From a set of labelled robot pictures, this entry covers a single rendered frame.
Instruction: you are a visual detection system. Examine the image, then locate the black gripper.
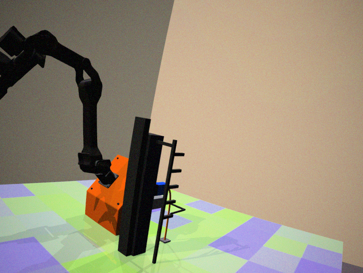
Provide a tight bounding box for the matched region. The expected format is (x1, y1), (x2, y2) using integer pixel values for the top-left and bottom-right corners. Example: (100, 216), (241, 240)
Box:
(0, 59), (26, 100)

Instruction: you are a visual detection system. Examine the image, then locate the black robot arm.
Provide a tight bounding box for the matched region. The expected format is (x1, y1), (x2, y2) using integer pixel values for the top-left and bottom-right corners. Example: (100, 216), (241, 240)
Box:
(0, 26), (119, 188)

